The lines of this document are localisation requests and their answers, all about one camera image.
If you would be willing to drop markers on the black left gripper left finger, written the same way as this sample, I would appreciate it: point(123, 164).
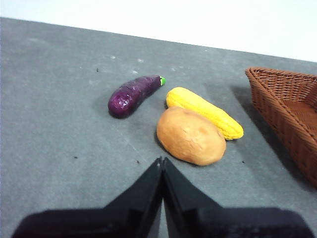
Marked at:
point(119, 220)

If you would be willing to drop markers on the brown toy potato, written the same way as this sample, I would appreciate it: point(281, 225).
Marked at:
point(190, 138)

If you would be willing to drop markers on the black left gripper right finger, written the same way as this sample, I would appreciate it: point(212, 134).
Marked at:
point(210, 223)

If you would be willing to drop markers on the brown woven wicker basket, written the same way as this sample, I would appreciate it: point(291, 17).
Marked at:
point(280, 106)

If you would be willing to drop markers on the purple toy eggplant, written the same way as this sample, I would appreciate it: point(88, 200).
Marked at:
point(131, 96)

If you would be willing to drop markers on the yellow toy corn cob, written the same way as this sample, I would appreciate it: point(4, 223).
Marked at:
point(213, 116)

